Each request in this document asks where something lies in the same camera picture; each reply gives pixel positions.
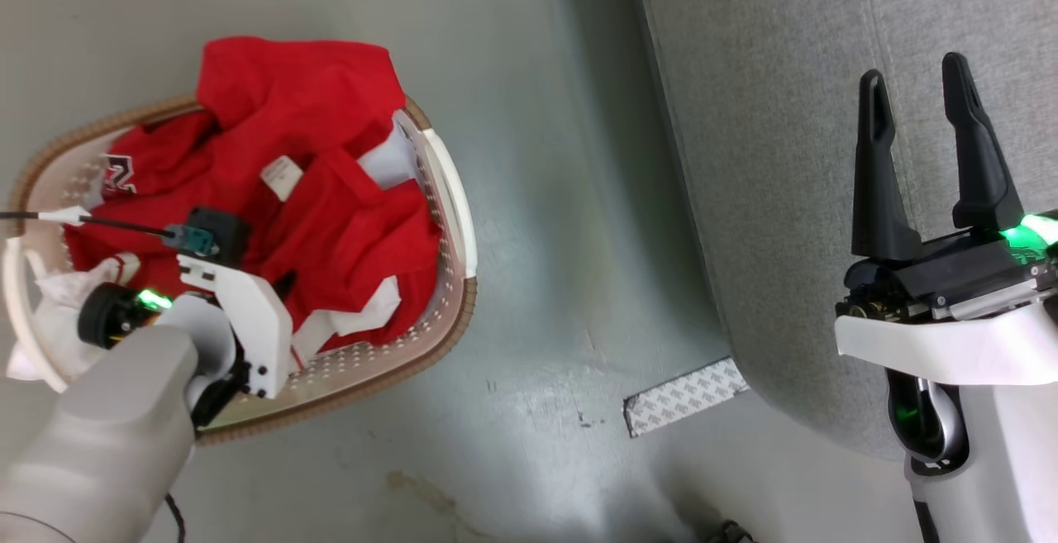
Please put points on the white patterned tape strip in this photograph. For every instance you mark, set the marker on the white patterned tape strip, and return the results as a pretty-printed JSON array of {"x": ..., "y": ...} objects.
[{"x": 686, "y": 398}]

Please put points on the grey fabric sofa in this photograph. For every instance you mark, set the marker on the grey fabric sofa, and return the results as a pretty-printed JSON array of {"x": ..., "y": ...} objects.
[{"x": 769, "y": 154}]

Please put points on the small black floor object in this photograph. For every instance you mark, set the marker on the small black floor object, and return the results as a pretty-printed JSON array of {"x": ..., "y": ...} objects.
[{"x": 731, "y": 533}]

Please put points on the white cloth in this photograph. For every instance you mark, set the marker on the white cloth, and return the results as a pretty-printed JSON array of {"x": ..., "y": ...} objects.
[{"x": 50, "y": 328}]

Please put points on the red and white jersey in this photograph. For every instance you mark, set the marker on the red and white jersey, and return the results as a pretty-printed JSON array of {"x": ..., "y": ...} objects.
[{"x": 297, "y": 97}]

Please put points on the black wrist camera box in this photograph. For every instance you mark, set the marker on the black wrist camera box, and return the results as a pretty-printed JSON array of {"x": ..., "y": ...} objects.
[{"x": 219, "y": 229}]

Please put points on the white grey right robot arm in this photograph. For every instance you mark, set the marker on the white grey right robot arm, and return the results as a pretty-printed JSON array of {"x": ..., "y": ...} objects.
[{"x": 1000, "y": 469}]

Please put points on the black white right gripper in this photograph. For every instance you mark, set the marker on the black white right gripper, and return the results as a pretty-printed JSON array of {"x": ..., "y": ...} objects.
[{"x": 950, "y": 345}]

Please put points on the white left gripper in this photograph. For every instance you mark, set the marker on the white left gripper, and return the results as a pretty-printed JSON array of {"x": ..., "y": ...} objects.
[{"x": 252, "y": 328}]

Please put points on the white basket with brown rim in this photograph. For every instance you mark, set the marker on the white basket with brown rim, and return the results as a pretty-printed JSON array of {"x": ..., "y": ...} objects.
[{"x": 450, "y": 212}]

